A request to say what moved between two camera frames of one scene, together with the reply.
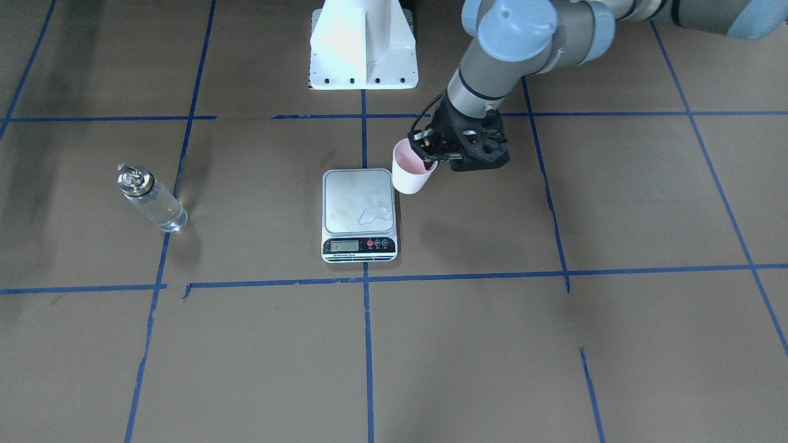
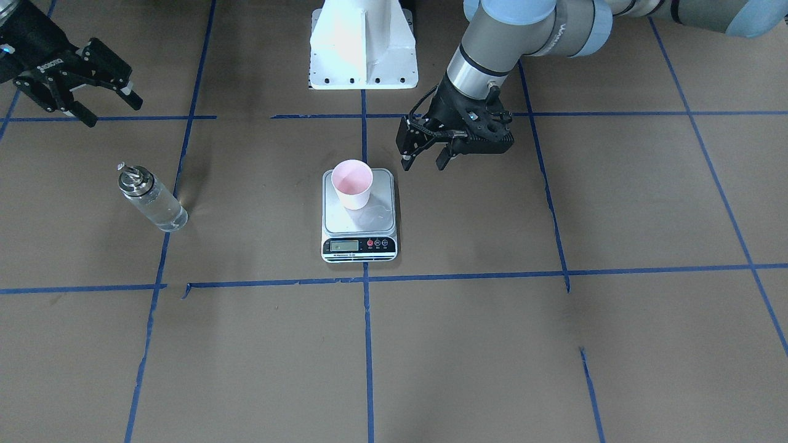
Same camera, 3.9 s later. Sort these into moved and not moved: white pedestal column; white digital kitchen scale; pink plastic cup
Moved: pink plastic cup
Not moved: white digital kitchen scale; white pedestal column
